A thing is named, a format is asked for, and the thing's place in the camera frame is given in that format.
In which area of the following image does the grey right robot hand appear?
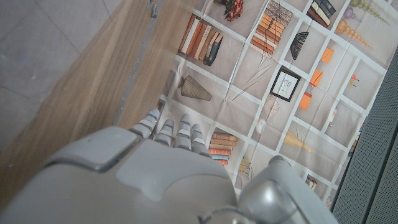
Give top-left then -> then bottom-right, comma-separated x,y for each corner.
0,108 -> 340,224

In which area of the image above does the printed bookshelf backdrop cloth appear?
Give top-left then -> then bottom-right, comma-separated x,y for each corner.
155,0 -> 398,224

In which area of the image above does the grey perforated panel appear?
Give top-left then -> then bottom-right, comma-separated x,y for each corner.
331,46 -> 398,224

